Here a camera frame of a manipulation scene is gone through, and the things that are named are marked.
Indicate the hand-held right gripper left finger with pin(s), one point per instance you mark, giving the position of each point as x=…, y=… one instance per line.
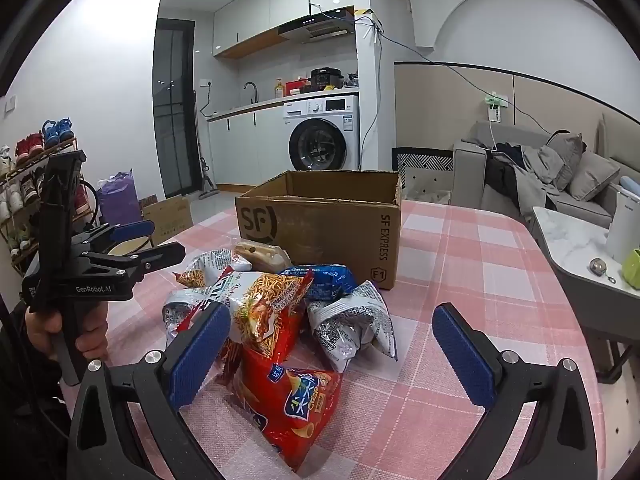
x=200, y=355

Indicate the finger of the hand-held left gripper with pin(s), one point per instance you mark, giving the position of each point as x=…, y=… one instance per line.
x=155, y=257
x=132, y=232

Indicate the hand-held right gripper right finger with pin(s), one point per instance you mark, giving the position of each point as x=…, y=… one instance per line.
x=462, y=355

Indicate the silver foil snack packet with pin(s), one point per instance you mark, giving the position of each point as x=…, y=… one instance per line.
x=345, y=332
x=175, y=310

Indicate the small orange noodle snack packet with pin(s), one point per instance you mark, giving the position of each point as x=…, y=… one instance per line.
x=210, y=272

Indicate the large orange noodle snack packet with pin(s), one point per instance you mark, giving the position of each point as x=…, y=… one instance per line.
x=272, y=305

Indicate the red chips packet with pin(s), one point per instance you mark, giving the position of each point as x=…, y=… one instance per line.
x=285, y=405

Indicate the clear cracker sandwich packet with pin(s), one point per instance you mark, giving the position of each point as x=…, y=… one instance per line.
x=265, y=256

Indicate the blue cookie packet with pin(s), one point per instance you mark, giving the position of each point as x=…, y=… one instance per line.
x=327, y=280

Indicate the brown cardboard box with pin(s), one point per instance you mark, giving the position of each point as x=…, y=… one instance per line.
x=325, y=230

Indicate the person's left forearm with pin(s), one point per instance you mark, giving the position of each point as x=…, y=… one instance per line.
x=25, y=395

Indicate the person's left hand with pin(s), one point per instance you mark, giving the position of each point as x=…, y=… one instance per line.
x=42, y=327

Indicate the purple bag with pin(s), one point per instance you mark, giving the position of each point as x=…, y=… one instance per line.
x=120, y=195

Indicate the floor cardboard box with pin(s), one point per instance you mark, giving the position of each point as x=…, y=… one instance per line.
x=172, y=217

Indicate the pink plaid tablecloth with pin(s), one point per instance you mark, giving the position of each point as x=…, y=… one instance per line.
x=475, y=270

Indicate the stick mop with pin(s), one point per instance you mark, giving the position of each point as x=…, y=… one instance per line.
x=205, y=170

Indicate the wooden shoe rack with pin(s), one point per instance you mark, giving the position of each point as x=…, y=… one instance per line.
x=50, y=152

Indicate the group of shoes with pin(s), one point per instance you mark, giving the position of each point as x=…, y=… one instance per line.
x=57, y=132

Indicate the black glass door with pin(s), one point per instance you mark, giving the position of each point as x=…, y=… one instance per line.
x=172, y=110

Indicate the white lower kitchen cabinets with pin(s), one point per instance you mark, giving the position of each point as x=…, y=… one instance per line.
x=240, y=150

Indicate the white kitchen cabinets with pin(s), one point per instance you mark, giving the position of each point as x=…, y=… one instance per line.
x=240, y=150
x=260, y=5

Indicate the marble coffee table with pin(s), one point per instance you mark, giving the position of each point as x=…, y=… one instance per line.
x=565, y=240

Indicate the metal tea infuser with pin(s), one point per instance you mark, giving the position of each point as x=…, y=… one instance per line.
x=596, y=266

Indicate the grey sofa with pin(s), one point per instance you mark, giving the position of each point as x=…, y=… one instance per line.
x=470, y=170

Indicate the kitchen faucet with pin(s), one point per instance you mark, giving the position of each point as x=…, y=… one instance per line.
x=255, y=91

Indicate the green cup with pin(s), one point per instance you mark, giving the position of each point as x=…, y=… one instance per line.
x=632, y=267

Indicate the grey jacket pile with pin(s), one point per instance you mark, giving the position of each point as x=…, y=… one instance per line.
x=530, y=170

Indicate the yellow detergent bottle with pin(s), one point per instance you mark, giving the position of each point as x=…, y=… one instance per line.
x=278, y=90

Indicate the red box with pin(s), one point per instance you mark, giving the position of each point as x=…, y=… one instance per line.
x=295, y=85

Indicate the grey sofa pillow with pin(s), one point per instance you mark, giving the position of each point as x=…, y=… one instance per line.
x=567, y=155
x=595, y=175

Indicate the white washing machine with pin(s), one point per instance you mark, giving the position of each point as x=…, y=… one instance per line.
x=345, y=135

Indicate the black pressure cooker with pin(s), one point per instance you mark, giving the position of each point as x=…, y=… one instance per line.
x=325, y=80

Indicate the white upper kitchen cabinets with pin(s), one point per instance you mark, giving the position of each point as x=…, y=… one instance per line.
x=260, y=5

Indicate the range hood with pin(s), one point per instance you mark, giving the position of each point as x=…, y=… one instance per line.
x=315, y=30

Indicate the wall socket with charger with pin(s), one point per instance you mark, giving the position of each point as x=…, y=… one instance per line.
x=495, y=107

